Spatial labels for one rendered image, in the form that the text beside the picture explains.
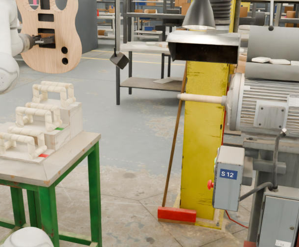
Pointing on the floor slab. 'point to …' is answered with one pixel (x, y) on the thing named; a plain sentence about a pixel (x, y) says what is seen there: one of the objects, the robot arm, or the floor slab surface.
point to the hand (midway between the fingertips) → (46, 38)
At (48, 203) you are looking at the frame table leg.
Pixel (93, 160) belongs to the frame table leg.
